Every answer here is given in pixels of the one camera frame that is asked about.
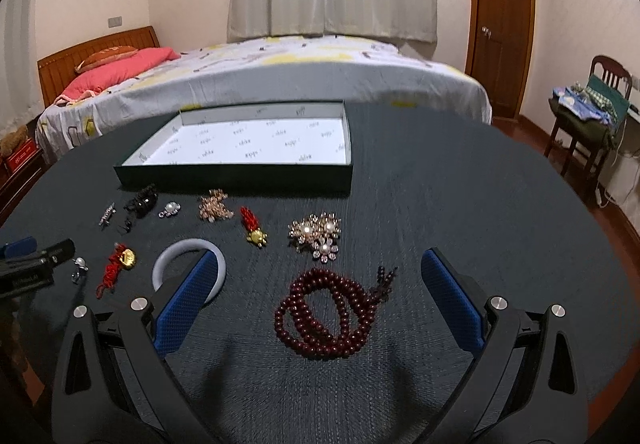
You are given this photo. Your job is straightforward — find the wooden chair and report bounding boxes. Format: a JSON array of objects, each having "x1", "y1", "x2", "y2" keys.
[{"x1": 544, "y1": 54, "x2": 632, "y2": 194}]

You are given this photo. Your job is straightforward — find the silver pearl flower brooch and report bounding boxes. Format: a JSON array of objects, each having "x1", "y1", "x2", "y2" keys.
[{"x1": 157, "y1": 201, "x2": 181, "y2": 219}]

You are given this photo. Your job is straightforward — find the red cord gold pendant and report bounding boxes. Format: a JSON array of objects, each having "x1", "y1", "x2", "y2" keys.
[{"x1": 96, "y1": 244, "x2": 137, "y2": 299}]

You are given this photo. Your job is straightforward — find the silver bar brooch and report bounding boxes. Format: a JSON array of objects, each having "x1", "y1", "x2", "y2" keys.
[{"x1": 98, "y1": 203, "x2": 116, "y2": 227}]

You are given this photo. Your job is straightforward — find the wooden headboard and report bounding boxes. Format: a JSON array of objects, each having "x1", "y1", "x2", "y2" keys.
[{"x1": 37, "y1": 25, "x2": 160, "y2": 108}]

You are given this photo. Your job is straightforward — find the red cord gold charm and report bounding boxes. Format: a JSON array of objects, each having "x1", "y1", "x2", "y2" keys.
[{"x1": 240, "y1": 206, "x2": 268, "y2": 248}]

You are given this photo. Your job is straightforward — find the wall power socket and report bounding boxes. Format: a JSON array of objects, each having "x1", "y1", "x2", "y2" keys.
[{"x1": 107, "y1": 16, "x2": 122, "y2": 28}]

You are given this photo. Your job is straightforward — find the dark green tray box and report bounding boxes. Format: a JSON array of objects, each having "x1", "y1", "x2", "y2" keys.
[{"x1": 114, "y1": 101, "x2": 354, "y2": 198}]

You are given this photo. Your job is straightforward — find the pink pillow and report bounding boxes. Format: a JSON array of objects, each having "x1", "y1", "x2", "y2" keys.
[{"x1": 53, "y1": 47, "x2": 180, "y2": 106}]

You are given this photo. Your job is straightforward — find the rose gold chain bracelet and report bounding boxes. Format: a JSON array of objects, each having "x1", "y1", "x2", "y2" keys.
[{"x1": 197, "y1": 188, "x2": 234, "y2": 223}]

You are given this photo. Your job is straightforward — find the brown wooden door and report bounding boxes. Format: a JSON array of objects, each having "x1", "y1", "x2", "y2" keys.
[{"x1": 465, "y1": 0, "x2": 536, "y2": 120}]

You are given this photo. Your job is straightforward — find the pearl flower brooch cluster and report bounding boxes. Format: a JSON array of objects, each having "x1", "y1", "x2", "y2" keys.
[{"x1": 288, "y1": 211, "x2": 342, "y2": 264}]

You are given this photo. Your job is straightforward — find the dark green table cloth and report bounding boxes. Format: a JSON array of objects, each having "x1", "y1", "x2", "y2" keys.
[{"x1": 1, "y1": 104, "x2": 639, "y2": 443}]

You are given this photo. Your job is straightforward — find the silver pearl ring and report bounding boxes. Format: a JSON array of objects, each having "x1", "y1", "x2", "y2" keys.
[{"x1": 69, "y1": 257, "x2": 90, "y2": 285}]

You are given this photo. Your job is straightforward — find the bed with patterned sheet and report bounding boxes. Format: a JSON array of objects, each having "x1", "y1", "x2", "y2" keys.
[{"x1": 35, "y1": 35, "x2": 492, "y2": 163}]

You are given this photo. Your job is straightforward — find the orange cushion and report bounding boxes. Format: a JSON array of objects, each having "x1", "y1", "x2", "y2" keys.
[{"x1": 75, "y1": 46, "x2": 138, "y2": 75}]

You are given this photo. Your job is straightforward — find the red box on nightstand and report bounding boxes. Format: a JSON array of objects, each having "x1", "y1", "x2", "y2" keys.
[{"x1": 6, "y1": 138, "x2": 38, "y2": 173}]

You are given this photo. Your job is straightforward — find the white jade bangle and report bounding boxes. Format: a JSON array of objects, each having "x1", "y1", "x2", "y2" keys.
[{"x1": 152, "y1": 238, "x2": 227, "y2": 303}]

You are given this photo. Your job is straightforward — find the dark red bead necklace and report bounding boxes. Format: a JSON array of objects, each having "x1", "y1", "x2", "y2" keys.
[{"x1": 273, "y1": 265, "x2": 399, "y2": 361}]

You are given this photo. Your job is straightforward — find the pile of clothes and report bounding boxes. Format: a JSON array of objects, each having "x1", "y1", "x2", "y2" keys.
[{"x1": 550, "y1": 74, "x2": 630, "y2": 149}]

